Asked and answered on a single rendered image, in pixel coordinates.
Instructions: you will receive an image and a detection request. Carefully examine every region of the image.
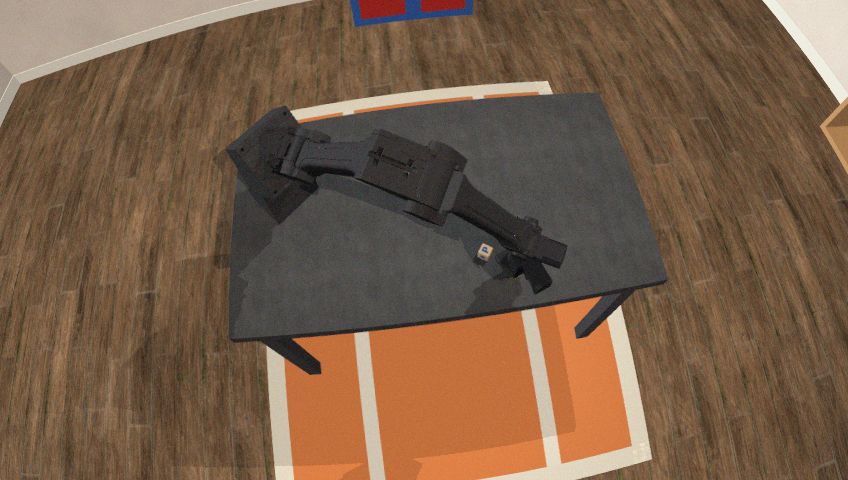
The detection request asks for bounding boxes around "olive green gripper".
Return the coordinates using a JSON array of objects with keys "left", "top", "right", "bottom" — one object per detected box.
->
[{"left": 495, "top": 249, "right": 525, "bottom": 280}]

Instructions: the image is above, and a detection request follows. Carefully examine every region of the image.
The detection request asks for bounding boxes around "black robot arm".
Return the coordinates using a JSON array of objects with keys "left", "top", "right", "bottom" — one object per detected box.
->
[{"left": 262, "top": 126, "right": 567, "bottom": 295}]

